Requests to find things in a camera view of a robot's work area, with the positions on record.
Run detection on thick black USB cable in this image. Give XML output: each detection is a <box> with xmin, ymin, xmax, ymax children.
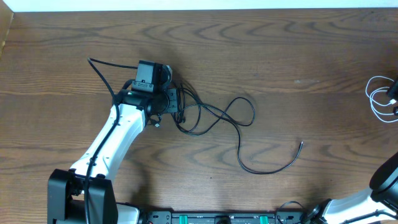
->
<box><xmin>170</xmin><ymin>80</ymin><xmax>256</xmax><ymax>137</ymax></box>

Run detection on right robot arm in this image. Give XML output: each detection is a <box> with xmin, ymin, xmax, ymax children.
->
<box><xmin>301</xmin><ymin>154</ymin><xmax>397</xmax><ymax>224</ymax></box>

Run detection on white USB cable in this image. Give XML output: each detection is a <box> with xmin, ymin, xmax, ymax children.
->
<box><xmin>365</xmin><ymin>75</ymin><xmax>398</xmax><ymax>124</ymax></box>

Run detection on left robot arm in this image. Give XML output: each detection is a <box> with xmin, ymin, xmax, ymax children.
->
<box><xmin>47</xmin><ymin>60</ymin><xmax>177</xmax><ymax>223</ymax></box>

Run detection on thin black cable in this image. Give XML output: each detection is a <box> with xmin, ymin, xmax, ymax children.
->
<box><xmin>150</xmin><ymin>102</ymin><xmax>304</xmax><ymax>175</ymax></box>

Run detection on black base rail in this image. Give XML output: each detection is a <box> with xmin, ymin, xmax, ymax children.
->
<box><xmin>118</xmin><ymin>200</ymin><xmax>315</xmax><ymax>224</ymax></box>

